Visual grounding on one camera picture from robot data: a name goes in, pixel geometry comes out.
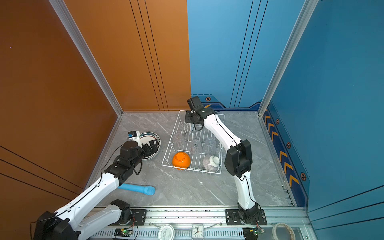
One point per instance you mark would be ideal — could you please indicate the white round container lid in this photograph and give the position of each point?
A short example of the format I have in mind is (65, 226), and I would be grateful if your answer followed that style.
(166, 232)

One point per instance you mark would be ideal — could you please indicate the aluminium corner post left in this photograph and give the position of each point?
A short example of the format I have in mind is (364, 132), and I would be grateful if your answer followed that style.
(76, 36)

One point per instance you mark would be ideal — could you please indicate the small white alarm clock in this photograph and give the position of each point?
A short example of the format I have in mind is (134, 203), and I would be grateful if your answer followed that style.
(198, 232)

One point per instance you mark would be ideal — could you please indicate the striped ceramic bowl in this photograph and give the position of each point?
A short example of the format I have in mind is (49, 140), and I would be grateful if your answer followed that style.
(211, 163)

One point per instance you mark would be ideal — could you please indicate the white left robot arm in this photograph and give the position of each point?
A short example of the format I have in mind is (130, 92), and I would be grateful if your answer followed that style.
(70, 222)

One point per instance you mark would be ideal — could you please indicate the roll of white tape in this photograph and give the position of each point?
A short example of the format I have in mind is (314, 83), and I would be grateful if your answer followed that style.
(282, 231)

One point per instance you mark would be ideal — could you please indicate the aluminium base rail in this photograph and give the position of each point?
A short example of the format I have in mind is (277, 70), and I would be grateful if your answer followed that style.
(219, 222)

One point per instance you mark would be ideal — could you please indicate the aluminium corner post right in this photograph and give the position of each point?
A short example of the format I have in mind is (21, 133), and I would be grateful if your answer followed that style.
(295, 37)

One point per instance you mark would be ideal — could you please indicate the blue toy microphone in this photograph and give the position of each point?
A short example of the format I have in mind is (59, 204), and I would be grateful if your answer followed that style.
(147, 190)

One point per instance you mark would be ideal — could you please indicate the clear glass tumbler middle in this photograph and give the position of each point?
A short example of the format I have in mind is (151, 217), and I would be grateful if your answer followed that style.
(195, 146)

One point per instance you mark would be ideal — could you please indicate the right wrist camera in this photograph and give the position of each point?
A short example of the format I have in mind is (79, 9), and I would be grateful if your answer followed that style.
(195, 104)

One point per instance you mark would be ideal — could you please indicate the aluminium corner post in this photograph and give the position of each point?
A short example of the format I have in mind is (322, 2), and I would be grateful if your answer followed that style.
(76, 36)
(295, 37)

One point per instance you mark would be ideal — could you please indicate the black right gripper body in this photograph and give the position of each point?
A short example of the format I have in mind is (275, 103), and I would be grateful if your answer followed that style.
(195, 114)

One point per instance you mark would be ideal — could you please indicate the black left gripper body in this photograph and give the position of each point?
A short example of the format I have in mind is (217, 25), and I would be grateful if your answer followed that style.
(141, 156)

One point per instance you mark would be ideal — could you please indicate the orange bowl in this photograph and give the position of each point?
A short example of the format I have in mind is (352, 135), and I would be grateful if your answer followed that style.
(181, 161)

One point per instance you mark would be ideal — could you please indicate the white wire dish rack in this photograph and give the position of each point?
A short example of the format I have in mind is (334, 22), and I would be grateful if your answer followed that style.
(191, 132)

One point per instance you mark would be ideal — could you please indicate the green circuit board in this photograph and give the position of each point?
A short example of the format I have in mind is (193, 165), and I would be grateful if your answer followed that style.
(123, 233)

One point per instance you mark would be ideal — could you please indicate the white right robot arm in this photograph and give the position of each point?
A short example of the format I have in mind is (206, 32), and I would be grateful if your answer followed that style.
(238, 161)

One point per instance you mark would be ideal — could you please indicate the clear glass tumbler left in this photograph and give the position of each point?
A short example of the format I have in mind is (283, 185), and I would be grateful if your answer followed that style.
(178, 141)

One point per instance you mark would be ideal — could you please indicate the small circuit board right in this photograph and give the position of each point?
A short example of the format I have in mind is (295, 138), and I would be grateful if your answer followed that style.
(252, 233)

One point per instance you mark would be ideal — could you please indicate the white plate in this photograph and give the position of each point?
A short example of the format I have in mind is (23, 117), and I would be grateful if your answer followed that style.
(148, 136)

